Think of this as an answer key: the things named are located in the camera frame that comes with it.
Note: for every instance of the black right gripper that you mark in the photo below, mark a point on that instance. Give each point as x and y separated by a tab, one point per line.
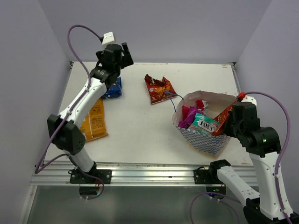
228	130

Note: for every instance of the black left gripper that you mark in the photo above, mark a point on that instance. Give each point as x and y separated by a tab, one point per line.
127	60

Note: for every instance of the orange cream cassava chips bag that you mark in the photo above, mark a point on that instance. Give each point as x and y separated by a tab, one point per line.
222	119

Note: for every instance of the blue Doritos chip bag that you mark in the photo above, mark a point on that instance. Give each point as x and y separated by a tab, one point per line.
115	90

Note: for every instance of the teal Fox's candy bag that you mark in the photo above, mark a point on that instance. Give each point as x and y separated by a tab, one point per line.
204	125

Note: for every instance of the red torn chip bag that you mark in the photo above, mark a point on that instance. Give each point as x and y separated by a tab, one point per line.
159	90

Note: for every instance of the pink snack bag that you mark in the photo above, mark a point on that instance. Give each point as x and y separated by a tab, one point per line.
200	104

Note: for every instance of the blue checkered paper bag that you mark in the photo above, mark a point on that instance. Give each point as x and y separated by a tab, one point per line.
217	103

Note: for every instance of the purple grape candy bag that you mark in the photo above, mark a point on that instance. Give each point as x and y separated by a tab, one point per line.
188	116

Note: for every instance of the orange yellow snack packet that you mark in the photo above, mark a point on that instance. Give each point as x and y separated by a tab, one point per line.
93	126

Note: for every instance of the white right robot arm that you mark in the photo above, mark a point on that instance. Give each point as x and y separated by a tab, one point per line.
268	205

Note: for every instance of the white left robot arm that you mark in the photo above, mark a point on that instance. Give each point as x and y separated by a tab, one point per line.
64	128

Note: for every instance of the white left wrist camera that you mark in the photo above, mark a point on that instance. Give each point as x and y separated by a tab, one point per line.
108	38

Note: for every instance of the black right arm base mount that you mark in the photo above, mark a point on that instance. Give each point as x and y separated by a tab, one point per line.
208	176

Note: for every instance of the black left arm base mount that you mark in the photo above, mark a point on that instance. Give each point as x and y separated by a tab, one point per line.
77	177

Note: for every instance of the aluminium table frame rail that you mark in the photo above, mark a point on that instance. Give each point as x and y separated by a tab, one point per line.
143	147

